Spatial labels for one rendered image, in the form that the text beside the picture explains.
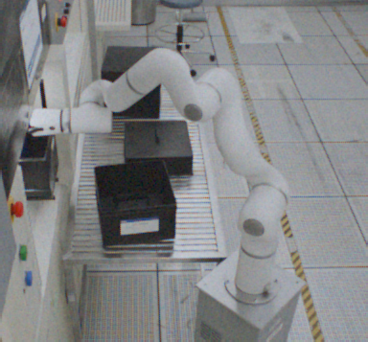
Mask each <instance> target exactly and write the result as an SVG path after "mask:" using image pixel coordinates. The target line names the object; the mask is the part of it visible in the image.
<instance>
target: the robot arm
mask: <svg viewBox="0 0 368 342"><path fill-rule="evenodd" d="M159 84H163V85H164V86H165V88H166V90H167V91H168V93H169V95H170V97H171V99H172V103H173V104H174V106H175V108H176V110H177V111H178V112H179V114H180V115H181V116H182V117H184V118H185V119H187V120H188V121H191V122H193V123H196V124H202V123H205V122H207V121H209V120H211V119H212V118H213V123H214V134H215V140H216V144H217V146H218V150H219V151H220V153H221V155H222V157H223V160H224V161H225V163H226V165H227V166H228V167H229V169H230V170H231V171H232V172H233V173H234V174H236V175H238V176H240V177H244V178H245V180H246V181H247V182H248V184H249V185H250V189H251V191H250V193H249V195H248V196H247V198H246V201H245V202H244V204H243V206H242V208H241V211H240V214H239V218H238V228H239V230H240V232H241V233H242V235H241V246H240V253H239V259H238V263H237V264H235V265H233V266H232V267H230V268H229V269H228V271H227V272H226V274H225V277H224V284H225V287H226V289H227V291H228V293H229V294H230V295H231V296H232V297H233V298H235V300H239V301H241V302H243V303H247V304H250V305H260V304H264V303H267V302H269V301H270V300H272V299H273V298H274V297H275V296H276V294H277V292H278V290H279V280H278V278H277V276H276V274H275V273H274V272H273V266H274V262H275V257H276V253H277V249H278V244H279V234H278V232H277V230H278V227H279V224H280V221H281V217H282V215H283V213H284V211H285V209H286V207H287V206H288V203H289V200H290V194H291V192H290V186H289V184H288V182H287V181H286V179H285V178H284V177H283V176H282V175H281V173H280V172H279V171H278V170H277V169H275V168H274V167H273V166H272V165H270V164H269V163H268V162H267V161H265V160H264V159H263V157H262V155H261V154H260V153H259V151H258V150H257V148H256V146H255V144H254V142H253V140H252V138H251V137H250V135H249V133H248V131H247V128H246V125H245V122H244V118H243V114H242V99H241V93H240V89H239V87H238V85H237V82H236V80H235V78H234V77H233V76H232V75H231V74H230V73H229V71H227V70H225V69H222V68H213V69H210V70H208V71H207V72H205V73H204V74H203V75H202V76H201V77H200V78H199V79H198V80H197V81H196V82H193V80H192V78H191V75H190V71H189V67H188V64H187V62H186V61H185V59H184V57H183V56H182V55H180V54H177V53H175V52H173V51H171V50H168V49H164V48H160V49H156V50H153V51H152V52H149V53H147V54H146V55H145V56H144V57H142V58H141V59H140V60H139V61H138V62H137V63H136V64H135V65H134V66H133V67H130V68H129V69H128V70H127V71H126V72H125V73H124V74H122V75H121V76H120V77H119V78H118V79H117V80H116V81H115V82H113V83H111V82H109V81H107V80H96V81H94V82H93V83H91V84H90V85H89V86H88V87H87V88H85V89H84V91H83V92H82V93H81V96H80V107H79V108H64V109H63V110H56V109H36V110H33V112H32V116H31V119H30V121H29V126H28V129H27V133H28V134H32V135H33V136H39V135H48V134H56V133H60V132H63V131H64V133H109V132H111V129H112V112H111V111H113V112H121V111H123V110H126V109H127V108H129V107H130V106H131V105H133V104H134V103H137V101H139V100H140V99H141V98H143V97H144V96H145V95H147V94H148V93H149V92H150V91H151V90H152V89H153V88H155V87H156V86H157V85H159ZM104 102H105V103H106V104H107V106H108V107H103V103H104Z"/></svg>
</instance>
